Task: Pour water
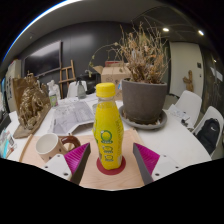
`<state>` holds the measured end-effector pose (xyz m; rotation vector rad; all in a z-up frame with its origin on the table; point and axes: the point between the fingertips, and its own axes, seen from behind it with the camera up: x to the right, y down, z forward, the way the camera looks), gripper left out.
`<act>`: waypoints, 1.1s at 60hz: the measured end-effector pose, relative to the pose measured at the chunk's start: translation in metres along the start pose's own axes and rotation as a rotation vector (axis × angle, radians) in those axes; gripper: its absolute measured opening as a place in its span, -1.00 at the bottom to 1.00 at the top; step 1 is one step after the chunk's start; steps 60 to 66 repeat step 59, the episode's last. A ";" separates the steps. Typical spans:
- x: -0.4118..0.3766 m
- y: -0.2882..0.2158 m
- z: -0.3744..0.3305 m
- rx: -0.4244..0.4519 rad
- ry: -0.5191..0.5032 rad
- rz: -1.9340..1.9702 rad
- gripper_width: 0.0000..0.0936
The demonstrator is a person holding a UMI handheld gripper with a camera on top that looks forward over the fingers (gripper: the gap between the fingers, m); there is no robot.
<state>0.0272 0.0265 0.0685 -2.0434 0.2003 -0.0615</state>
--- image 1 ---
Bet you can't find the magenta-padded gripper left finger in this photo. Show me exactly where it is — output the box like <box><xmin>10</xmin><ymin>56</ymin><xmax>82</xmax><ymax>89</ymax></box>
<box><xmin>43</xmin><ymin>142</ymin><xmax>92</xmax><ymax>186</ymax></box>

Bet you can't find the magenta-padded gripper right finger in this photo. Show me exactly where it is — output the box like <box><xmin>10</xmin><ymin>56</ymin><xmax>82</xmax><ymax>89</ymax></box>
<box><xmin>132</xmin><ymin>142</ymin><xmax>183</xmax><ymax>186</ymax></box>

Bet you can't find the yellow drink bottle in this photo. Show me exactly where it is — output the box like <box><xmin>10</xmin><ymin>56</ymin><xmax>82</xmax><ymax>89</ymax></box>
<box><xmin>92</xmin><ymin>82</ymin><xmax>125</xmax><ymax>171</ymax></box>

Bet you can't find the grey plant saucer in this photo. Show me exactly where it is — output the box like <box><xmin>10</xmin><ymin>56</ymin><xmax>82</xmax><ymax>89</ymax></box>
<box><xmin>118</xmin><ymin>104</ymin><xmax>168</xmax><ymax>131</ymax></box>

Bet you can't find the flat round red coaster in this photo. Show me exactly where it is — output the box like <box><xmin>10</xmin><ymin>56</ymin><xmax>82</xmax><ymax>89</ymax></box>
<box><xmin>95</xmin><ymin>154</ymin><xmax>127</xmax><ymax>176</ymax></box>

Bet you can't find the printed grey paper sheet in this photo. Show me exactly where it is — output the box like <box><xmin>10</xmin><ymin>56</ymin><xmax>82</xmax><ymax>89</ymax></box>
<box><xmin>48</xmin><ymin>99</ymin><xmax>97</xmax><ymax>136</ymax></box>

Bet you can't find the white printed leaflet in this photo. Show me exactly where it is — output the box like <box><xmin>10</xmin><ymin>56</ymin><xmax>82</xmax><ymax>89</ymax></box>
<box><xmin>167</xmin><ymin>103</ymin><xmax>192</xmax><ymax>125</ymax></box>

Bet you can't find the dried plant in grey pot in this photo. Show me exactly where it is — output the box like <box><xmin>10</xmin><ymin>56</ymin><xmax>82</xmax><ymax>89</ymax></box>
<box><xmin>88</xmin><ymin>21</ymin><xmax>171</xmax><ymax>126</ymax></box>

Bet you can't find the clear pump bottle green label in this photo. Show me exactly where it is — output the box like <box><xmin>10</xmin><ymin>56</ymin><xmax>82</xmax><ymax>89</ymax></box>
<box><xmin>48</xmin><ymin>87</ymin><xmax>60</xmax><ymax>108</ymax></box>

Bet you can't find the black backpack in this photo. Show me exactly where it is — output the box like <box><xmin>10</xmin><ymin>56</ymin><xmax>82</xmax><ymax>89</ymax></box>
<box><xmin>195</xmin><ymin>117</ymin><xmax>221</xmax><ymax>155</ymax></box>

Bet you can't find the brown carved wood sculpture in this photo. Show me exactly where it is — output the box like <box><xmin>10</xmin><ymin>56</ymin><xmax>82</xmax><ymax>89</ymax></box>
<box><xmin>12</xmin><ymin>71</ymin><xmax>52</xmax><ymax>139</ymax></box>

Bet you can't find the colourful painted canvas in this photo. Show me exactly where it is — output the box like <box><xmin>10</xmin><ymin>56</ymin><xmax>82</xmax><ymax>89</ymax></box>
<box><xmin>0</xmin><ymin>129</ymin><xmax>18</xmax><ymax>159</ymax></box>

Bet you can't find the dark spray bottle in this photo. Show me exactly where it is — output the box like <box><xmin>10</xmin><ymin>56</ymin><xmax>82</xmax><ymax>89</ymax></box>
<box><xmin>76</xmin><ymin>78</ymin><xmax>88</xmax><ymax>100</ymax></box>

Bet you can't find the white plastic chair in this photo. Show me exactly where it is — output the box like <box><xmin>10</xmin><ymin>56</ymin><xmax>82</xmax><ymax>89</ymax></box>
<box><xmin>174</xmin><ymin>89</ymin><xmax>203</xmax><ymax>129</ymax></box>
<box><xmin>67</xmin><ymin>80</ymin><xmax>88</xmax><ymax>98</ymax></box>
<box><xmin>193</xmin><ymin>105</ymin><xmax>224</xmax><ymax>156</ymax></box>

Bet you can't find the small white plaster figurine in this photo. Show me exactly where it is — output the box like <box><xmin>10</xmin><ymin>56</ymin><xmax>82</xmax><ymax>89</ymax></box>
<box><xmin>46</xmin><ymin>79</ymin><xmax>57</xmax><ymax>94</ymax></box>

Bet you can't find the black case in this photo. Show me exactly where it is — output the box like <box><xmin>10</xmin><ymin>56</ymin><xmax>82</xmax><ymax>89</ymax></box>
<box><xmin>0</xmin><ymin>109</ymin><xmax>13</xmax><ymax>134</ymax></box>

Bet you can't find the wooden easel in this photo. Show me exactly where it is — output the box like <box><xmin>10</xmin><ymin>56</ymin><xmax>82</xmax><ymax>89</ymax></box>
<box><xmin>58</xmin><ymin>59</ymin><xmax>77</xmax><ymax>98</ymax></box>

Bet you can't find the carved wooden figure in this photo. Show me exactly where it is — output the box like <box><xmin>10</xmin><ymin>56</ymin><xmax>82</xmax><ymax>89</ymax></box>
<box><xmin>182</xmin><ymin>69</ymin><xmax>195</xmax><ymax>93</ymax></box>

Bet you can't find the cardboard box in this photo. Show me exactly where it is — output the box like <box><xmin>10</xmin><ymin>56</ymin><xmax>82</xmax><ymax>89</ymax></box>
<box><xmin>92</xmin><ymin>63</ymin><xmax>133</xmax><ymax>101</ymax></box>

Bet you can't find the red box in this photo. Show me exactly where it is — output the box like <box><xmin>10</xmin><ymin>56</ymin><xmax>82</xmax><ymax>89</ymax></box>
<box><xmin>104</xmin><ymin>60</ymin><xmax>125</xmax><ymax>68</ymax></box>

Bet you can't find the white dotted mug brown handle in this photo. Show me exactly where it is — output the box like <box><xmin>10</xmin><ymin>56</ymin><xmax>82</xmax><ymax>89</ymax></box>
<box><xmin>34</xmin><ymin>132</ymin><xmax>82</xmax><ymax>164</ymax></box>

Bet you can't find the black wall screen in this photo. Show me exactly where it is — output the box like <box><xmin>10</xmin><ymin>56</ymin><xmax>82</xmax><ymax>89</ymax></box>
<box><xmin>22</xmin><ymin>40</ymin><xmax>63</xmax><ymax>78</ymax></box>

